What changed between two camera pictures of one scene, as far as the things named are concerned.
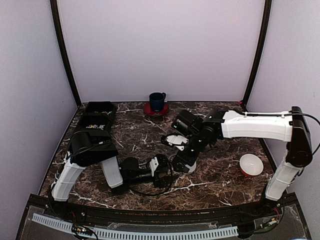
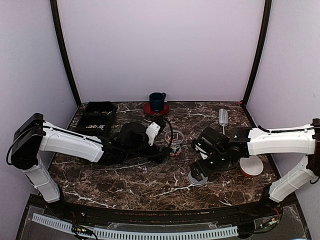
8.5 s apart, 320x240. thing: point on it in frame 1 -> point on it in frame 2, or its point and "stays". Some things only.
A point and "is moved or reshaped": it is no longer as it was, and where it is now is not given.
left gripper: x=165 y=179 -> x=153 y=156
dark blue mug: x=157 y=100 stays
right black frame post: x=259 y=50 stays
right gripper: x=190 y=160 -> x=194 y=168
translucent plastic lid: x=192 y=168 is moved or reshaped
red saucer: x=148 y=109 stays
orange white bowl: x=250 y=165 stays
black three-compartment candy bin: x=97 y=120 stays
